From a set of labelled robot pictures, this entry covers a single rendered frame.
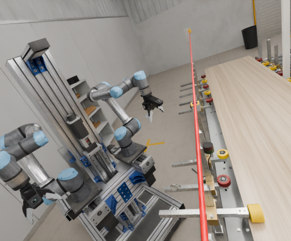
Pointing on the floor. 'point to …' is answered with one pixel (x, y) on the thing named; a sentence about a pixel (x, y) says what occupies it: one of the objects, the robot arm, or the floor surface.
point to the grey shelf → (106, 127)
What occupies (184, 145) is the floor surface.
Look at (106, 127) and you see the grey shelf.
